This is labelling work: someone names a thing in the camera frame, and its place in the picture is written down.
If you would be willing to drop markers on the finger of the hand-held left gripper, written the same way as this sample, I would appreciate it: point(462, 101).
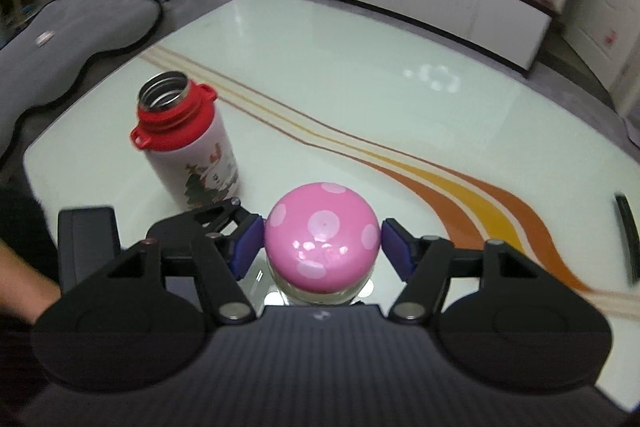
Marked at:
point(200, 222)

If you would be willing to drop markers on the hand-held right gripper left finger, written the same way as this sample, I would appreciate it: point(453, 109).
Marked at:
point(247, 247)

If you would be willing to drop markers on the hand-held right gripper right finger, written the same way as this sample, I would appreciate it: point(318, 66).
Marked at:
point(399, 249)

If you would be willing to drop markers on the pink spotted bottle cap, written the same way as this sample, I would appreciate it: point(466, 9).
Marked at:
point(322, 237)

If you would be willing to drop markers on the red and white thermos bottle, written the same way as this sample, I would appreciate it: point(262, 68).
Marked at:
point(195, 142)

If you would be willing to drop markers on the person's left forearm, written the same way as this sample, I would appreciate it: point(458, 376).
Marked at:
point(25, 279)

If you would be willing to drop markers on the grey sofa cushion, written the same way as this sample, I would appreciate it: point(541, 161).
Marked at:
point(65, 52)

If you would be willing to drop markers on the small white object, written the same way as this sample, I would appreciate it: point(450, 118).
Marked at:
point(45, 38)

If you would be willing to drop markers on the black remote control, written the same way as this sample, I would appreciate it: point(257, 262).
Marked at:
point(629, 237)

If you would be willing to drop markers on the white door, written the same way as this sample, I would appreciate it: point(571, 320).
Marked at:
point(610, 7)

